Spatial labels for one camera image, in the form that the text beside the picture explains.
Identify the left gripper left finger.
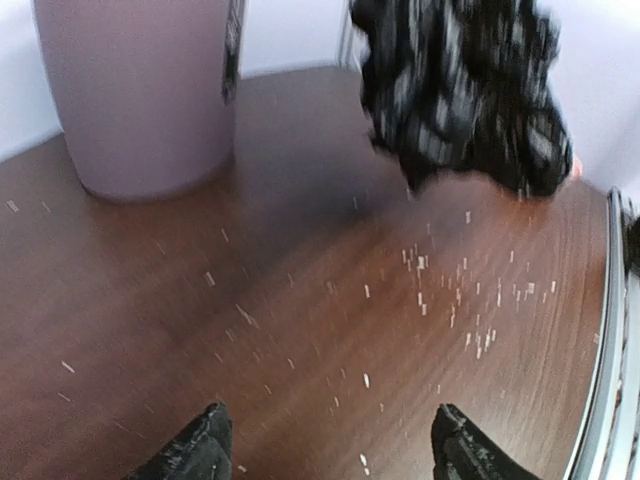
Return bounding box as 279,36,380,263
124,403,233,480

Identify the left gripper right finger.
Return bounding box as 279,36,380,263
431,404,539,480

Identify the black plastic trash bag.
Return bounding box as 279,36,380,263
350,1,574,198

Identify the mauve plastic trash bin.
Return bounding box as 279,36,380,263
33,0,245,202

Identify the aluminium front rail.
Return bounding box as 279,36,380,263
564,188,639,479

